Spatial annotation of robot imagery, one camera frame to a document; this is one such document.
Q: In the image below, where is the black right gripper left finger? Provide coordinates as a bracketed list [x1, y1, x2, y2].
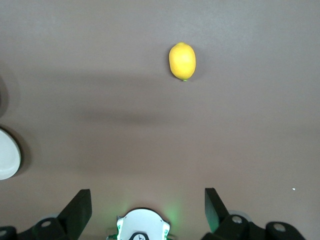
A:
[0, 189, 93, 240]

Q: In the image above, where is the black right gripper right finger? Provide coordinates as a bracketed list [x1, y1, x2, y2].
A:
[201, 187, 307, 240]

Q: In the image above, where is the yellow lemon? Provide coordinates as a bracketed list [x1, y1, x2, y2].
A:
[168, 42, 197, 82]

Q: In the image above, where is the beige round plate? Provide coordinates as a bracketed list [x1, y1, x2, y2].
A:
[0, 127, 22, 181]

